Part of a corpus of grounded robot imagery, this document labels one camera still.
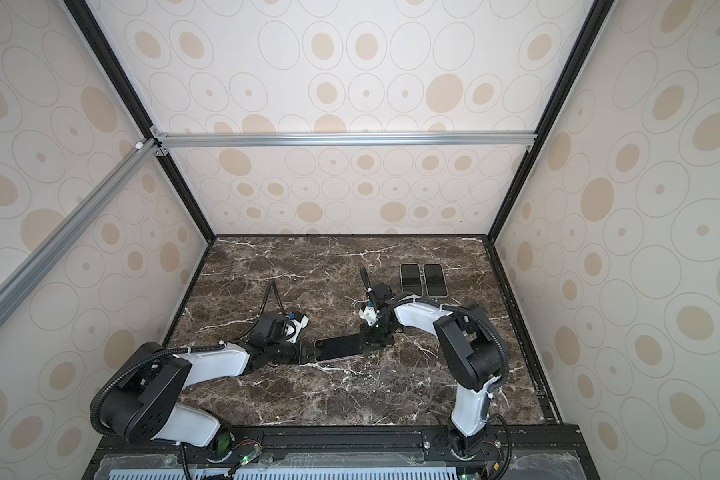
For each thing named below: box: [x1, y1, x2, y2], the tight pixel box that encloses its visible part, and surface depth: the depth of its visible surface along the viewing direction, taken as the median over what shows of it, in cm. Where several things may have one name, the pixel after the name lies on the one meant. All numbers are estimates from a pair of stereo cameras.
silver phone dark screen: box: [400, 263, 424, 297], surface depth 109 cm
